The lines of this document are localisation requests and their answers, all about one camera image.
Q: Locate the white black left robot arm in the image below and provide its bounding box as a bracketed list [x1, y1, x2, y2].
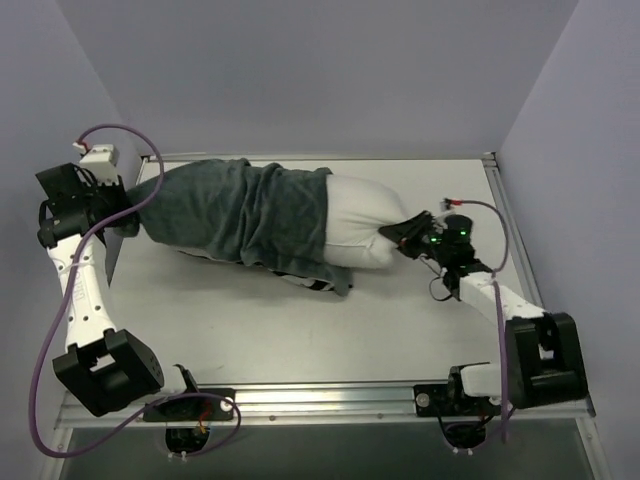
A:
[36, 163, 164, 417]

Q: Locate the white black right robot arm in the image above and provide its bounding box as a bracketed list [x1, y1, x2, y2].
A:
[379, 211, 589, 413]

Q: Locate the aluminium table edge rail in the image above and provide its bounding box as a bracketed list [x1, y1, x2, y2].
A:
[482, 152, 544, 306]

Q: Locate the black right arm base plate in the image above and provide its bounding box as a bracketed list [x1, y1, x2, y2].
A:
[413, 383, 500, 418]

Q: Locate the white pillow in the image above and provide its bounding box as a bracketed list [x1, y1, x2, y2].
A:
[324, 174, 412, 270]

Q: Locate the aluminium front mounting rail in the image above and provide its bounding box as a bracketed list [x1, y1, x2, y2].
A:
[54, 374, 596, 429]

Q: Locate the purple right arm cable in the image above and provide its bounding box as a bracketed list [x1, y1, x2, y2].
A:
[439, 197, 519, 451]

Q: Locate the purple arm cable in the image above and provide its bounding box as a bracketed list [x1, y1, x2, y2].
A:
[30, 124, 242, 459]
[439, 197, 519, 451]

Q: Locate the zebra and grey plush pillowcase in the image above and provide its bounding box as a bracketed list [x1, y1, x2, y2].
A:
[115, 159, 353, 297]

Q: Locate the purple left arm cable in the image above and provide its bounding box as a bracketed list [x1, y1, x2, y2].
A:
[30, 124, 242, 459]

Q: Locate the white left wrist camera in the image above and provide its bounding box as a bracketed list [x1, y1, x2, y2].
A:
[79, 144, 120, 185]

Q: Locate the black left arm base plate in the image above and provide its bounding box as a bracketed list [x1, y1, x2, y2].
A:
[142, 387, 236, 423]

